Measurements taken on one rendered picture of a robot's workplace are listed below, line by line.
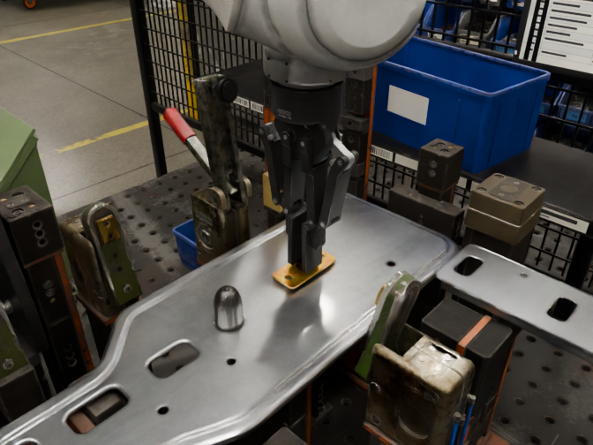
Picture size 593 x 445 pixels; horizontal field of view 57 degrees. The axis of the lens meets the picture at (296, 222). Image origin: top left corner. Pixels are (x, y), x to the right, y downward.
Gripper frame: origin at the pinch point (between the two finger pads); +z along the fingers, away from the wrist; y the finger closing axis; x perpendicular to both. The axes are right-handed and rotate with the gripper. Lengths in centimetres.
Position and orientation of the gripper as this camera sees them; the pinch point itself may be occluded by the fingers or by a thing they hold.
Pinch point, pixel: (304, 240)
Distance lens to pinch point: 67.0
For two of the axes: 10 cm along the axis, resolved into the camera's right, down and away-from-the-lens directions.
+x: 6.9, -3.9, 6.1
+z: 0.0, 8.4, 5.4
